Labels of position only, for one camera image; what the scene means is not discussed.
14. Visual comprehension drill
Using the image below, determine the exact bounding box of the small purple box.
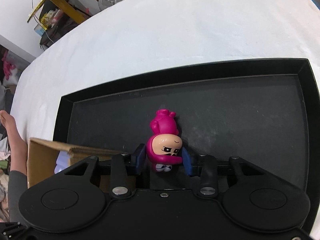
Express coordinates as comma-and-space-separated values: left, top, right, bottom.
54, 151, 73, 174

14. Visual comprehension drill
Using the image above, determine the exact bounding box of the white plastic bag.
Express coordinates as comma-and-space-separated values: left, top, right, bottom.
97, 0, 125, 10

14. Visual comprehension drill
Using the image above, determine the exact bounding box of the yellow side table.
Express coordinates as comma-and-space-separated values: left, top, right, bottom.
26, 0, 92, 29

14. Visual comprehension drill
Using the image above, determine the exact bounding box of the pink plush toy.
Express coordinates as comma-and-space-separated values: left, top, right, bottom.
1, 52, 15, 78

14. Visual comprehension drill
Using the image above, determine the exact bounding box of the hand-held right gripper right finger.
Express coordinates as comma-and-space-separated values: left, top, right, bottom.
182, 147, 272, 197

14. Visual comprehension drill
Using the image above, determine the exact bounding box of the pink dinosaur suit figure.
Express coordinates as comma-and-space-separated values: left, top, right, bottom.
146, 109, 183, 173

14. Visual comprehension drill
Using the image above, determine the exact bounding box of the person's left leg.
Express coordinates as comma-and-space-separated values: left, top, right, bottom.
0, 110, 28, 224

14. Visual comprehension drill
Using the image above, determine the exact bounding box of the black bag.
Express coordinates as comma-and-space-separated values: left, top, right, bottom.
39, 20, 80, 49

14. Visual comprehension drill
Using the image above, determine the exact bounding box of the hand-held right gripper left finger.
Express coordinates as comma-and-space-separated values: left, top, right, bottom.
54, 143, 146, 197

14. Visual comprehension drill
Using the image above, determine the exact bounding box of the brown cardboard box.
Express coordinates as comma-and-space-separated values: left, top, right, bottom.
26, 137, 125, 189

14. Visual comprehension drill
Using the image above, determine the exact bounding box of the black tray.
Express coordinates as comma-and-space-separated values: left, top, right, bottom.
52, 58, 320, 235

